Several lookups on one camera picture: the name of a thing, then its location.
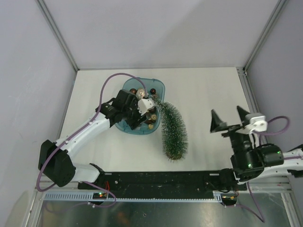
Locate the grey slotted cable duct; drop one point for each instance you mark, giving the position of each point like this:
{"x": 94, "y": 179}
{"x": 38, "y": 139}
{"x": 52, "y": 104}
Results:
{"x": 96, "y": 196}

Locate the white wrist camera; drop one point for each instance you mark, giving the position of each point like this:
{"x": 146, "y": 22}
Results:
{"x": 254, "y": 122}
{"x": 145, "y": 105}

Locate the teal plastic tray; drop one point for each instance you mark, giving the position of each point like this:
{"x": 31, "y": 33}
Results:
{"x": 148, "y": 126}

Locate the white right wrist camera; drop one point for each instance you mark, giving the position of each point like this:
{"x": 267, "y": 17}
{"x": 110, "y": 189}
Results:
{"x": 254, "y": 122}

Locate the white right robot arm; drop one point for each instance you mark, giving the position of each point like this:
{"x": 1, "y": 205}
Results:
{"x": 249, "y": 160}

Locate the gold glitter bauble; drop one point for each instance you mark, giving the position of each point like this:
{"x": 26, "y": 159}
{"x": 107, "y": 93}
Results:
{"x": 154, "y": 117}

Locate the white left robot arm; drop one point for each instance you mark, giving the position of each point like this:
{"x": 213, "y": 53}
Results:
{"x": 56, "y": 158}

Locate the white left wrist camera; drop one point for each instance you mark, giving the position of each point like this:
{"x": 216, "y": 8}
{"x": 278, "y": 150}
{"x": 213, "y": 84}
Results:
{"x": 145, "y": 105}

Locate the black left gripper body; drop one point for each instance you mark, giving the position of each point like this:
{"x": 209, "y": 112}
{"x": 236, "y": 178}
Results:
{"x": 131, "y": 115}

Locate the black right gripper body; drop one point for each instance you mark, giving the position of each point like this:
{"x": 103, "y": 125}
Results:
{"x": 239, "y": 140}

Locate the silver ribbed bauble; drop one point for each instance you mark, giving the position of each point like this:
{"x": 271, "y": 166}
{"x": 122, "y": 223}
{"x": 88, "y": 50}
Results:
{"x": 142, "y": 93}

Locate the small green christmas tree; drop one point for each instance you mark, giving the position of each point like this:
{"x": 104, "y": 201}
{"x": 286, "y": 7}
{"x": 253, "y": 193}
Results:
{"x": 173, "y": 131}

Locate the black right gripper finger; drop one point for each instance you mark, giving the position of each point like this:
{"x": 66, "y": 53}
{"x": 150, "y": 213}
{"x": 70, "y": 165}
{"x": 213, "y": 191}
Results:
{"x": 244, "y": 116}
{"x": 217, "y": 124}

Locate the small dark red bauble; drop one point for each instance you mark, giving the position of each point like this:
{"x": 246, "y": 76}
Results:
{"x": 153, "y": 91}

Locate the dark brown bauble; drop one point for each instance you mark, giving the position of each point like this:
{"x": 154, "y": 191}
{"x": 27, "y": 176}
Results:
{"x": 133, "y": 90}

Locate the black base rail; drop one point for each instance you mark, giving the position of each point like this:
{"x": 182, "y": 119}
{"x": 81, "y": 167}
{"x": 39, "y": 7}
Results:
{"x": 170, "y": 184}

